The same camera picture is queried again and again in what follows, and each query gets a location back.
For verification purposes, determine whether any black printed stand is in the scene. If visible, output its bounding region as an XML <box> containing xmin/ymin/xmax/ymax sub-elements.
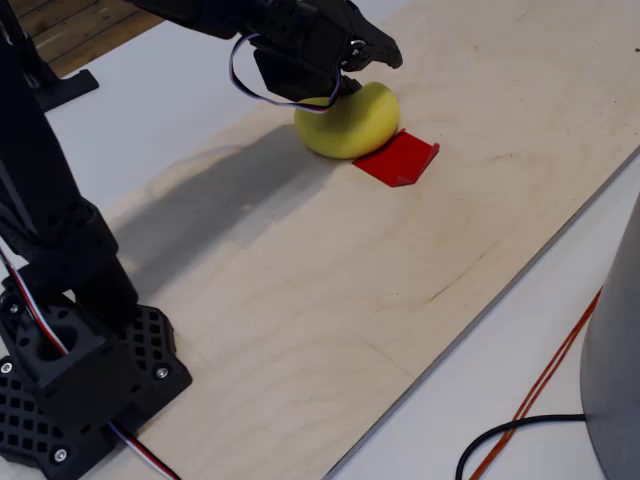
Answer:
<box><xmin>0</xmin><ymin>0</ymin><xmax>100</xmax><ymax>114</ymax></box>

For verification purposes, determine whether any thin orange wire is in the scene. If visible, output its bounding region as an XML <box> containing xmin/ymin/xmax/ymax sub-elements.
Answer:
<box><xmin>472</xmin><ymin>294</ymin><xmax>604</xmax><ymax>480</ymax></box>
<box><xmin>467</xmin><ymin>287</ymin><xmax>604</xmax><ymax>480</ymax></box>

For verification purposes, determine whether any yellow foam ball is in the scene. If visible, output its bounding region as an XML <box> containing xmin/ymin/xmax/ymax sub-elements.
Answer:
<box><xmin>293</xmin><ymin>81</ymin><xmax>401</xmax><ymax>160</ymax></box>

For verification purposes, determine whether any white round ring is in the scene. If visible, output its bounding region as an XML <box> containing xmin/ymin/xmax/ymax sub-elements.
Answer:
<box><xmin>579</xmin><ymin>192</ymin><xmax>640</xmax><ymax>480</ymax></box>

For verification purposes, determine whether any light plywood board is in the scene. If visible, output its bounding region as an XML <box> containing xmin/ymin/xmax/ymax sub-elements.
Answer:
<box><xmin>102</xmin><ymin>0</ymin><xmax>640</xmax><ymax>480</ymax></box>

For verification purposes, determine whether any thin black cable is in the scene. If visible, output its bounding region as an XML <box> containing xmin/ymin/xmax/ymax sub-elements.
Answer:
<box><xmin>455</xmin><ymin>413</ymin><xmax>587</xmax><ymax>480</ymax></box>

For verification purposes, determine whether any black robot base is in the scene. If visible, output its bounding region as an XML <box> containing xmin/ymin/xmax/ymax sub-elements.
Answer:
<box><xmin>0</xmin><ymin>277</ymin><xmax>194</xmax><ymax>479</ymax></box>

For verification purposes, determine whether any red white black servo cable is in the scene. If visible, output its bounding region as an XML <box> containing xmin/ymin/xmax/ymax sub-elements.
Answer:
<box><xmin>0</xmin><ymin>249</ymin><xmax>69</xmax><ymax>357</ymax></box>
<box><xmin>107</xmin><ymin>422</ymin><xmax>181</xmax><ymax>480</ymax></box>
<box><xmin>228</xmin><ymin>33</ymin><xmax>344</xmax><ymax>114</ymax></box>

